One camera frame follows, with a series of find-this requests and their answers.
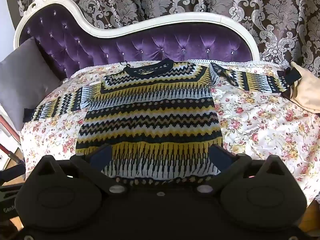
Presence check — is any red pole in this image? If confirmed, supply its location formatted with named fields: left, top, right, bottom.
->
left=0, top=115, right=22, bottom=144

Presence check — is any yellow navy white patterned sweater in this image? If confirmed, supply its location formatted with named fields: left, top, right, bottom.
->
left=24, top=58, right=302, bottom=187

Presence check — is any grey cushion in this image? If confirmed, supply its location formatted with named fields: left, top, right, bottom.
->
left=0, top=37, right=63, bottom=132

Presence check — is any purple tufted sofa white frame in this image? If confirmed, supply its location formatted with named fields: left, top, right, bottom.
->
left=14, top=0, right=262, bottom=80

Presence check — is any floral bed sheet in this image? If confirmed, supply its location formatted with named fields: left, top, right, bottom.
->
left=20, top=59, right=320, bottom=205

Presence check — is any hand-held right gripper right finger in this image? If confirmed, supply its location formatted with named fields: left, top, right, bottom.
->
left=196, top=144, right=285, bottom=197

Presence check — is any beige cloth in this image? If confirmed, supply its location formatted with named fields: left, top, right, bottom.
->
left=282, top=61, right=320, bottom=114

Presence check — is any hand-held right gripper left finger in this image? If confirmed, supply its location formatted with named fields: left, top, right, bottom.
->
left=37, top=144, right=127, bottom=197

